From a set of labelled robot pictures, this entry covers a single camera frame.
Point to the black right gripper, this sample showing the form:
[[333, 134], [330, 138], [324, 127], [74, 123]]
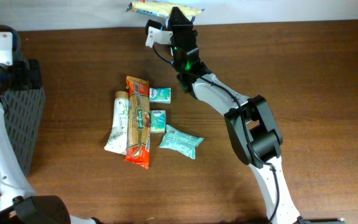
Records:
[[185, 26]]

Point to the small teal tissue pack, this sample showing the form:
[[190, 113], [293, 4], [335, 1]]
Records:
[[158, 121]]

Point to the teal wet wipes pouch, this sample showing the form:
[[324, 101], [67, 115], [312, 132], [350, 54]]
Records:
[[181, 142]]

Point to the white tube with cork cap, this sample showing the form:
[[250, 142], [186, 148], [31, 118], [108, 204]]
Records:
[[117, 141]]

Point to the orange spaghetti package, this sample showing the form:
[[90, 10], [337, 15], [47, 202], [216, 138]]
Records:
[[139, 123]]

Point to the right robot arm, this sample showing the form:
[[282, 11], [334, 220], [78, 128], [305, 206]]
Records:
[[252, 129]]

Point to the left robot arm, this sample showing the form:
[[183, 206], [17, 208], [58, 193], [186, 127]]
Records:
[[19, 202]]

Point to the grey plastic basket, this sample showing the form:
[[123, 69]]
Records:
[[22, 96]]

